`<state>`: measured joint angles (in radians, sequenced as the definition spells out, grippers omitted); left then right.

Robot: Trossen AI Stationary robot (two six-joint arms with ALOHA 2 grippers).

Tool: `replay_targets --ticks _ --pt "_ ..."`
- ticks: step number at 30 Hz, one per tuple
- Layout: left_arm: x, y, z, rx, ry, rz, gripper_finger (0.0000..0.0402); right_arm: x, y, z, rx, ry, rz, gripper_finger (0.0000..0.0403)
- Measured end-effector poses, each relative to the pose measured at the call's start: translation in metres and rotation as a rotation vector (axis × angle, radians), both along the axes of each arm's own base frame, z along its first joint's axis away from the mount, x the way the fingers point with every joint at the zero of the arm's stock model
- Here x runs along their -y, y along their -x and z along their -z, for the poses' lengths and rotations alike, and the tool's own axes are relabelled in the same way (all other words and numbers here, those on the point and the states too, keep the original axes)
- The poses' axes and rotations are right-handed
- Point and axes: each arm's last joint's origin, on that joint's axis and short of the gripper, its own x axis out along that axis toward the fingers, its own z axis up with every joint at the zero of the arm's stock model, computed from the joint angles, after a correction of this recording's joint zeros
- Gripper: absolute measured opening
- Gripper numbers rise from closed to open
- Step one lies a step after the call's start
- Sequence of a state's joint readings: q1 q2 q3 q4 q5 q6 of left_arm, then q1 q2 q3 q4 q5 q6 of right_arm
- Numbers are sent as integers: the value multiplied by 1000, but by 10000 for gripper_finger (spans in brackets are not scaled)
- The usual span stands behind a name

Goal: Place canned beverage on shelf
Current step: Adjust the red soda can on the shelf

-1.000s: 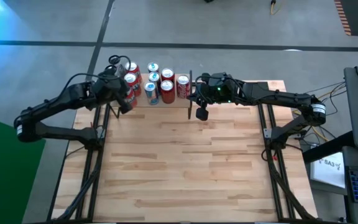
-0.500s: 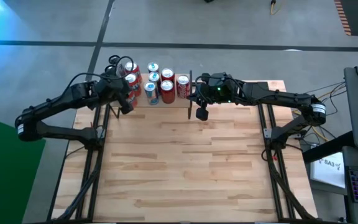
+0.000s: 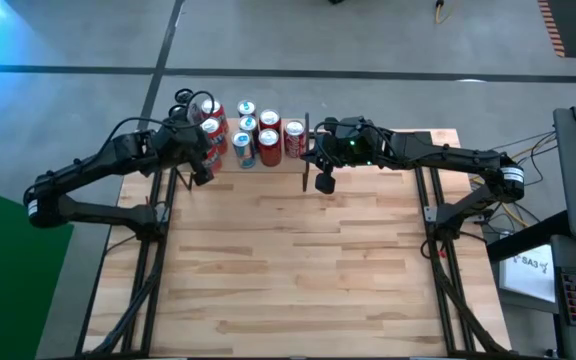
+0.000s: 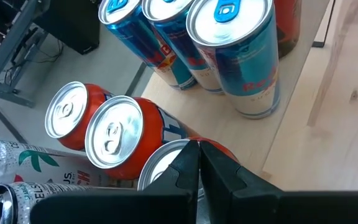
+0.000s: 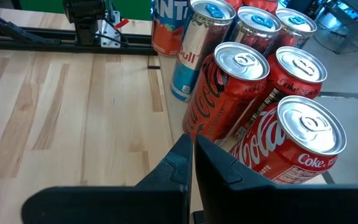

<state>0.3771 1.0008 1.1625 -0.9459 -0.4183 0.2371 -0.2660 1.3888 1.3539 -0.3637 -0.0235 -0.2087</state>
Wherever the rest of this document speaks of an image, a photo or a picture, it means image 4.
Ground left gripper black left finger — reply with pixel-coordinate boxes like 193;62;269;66
29;139;200;224

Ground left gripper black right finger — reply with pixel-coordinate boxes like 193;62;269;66
200;141;358;224

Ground red soda can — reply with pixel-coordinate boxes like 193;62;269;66
137;136;239;200
273;0;303;59

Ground orange Fanta can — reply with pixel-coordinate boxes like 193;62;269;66
85;95;198;181
44;81;114;152

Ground white Celsius can black lid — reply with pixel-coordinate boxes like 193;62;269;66
0;139;114;195
0;182;93;224

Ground silver blue Red Bull can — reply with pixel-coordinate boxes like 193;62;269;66
186;0;282;119
141;0;225;94
98;0;198;91

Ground black floor box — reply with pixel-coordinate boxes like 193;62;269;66
32;0;101;55

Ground grey metal stand frame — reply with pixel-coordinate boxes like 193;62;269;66
0;0;50;108

